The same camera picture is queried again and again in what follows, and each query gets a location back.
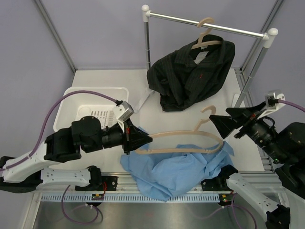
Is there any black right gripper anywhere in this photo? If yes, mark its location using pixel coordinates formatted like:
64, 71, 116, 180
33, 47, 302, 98
210, 100, 288, 162

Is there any white plastic bin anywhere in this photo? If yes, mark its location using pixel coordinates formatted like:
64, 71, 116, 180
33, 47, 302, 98
53, 87, 129, 132

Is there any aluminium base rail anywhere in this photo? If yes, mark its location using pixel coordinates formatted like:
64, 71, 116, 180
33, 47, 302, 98
36, 172, 284, 193

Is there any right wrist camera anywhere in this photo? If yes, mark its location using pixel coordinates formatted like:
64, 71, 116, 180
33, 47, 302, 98
258, 90, 285, 119

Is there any beige hanger with dark shirt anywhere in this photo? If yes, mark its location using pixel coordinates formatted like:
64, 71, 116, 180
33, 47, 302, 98
191, 17, 222, 50

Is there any silver clothes rack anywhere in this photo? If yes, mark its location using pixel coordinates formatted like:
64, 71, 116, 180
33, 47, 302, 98
132, 4, 279, 114

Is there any white slotted cable duct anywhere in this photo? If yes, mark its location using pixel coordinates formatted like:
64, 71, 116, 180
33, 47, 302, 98
41, 193, 220, 203

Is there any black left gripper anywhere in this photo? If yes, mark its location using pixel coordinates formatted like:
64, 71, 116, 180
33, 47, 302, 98
83, 118, 153, 155

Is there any dark striped shirt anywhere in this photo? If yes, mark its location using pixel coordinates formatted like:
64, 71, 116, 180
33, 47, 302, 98
147, 35, 235, 112

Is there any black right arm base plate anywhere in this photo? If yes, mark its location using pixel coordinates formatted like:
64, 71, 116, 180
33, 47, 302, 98
201, 179, 228, 191

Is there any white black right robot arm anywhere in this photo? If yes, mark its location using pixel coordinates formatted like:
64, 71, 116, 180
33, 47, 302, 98
201, 102, 305, 229

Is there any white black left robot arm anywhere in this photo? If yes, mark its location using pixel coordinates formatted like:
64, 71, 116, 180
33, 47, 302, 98
0, 116, 153, 193

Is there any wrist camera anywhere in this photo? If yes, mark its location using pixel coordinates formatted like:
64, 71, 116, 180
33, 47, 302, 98
258, 90, 285, 119
113, 100, 134, 133

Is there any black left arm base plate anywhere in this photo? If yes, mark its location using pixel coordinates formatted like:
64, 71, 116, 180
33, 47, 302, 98
75, 175, 118, 191

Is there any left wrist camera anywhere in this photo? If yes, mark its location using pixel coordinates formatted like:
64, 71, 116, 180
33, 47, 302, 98
113, 100, 134, 133

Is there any light blue shirt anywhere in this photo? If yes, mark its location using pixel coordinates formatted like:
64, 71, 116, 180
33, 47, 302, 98
120, 136, 234, 201

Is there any beige plastic hanger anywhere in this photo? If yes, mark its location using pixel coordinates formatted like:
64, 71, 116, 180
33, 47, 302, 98
135, 118, 224, 155

